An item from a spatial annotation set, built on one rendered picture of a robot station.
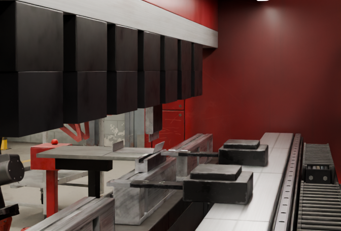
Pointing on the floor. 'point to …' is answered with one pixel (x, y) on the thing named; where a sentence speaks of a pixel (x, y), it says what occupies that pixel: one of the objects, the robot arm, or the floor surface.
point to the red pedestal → (53, 192)
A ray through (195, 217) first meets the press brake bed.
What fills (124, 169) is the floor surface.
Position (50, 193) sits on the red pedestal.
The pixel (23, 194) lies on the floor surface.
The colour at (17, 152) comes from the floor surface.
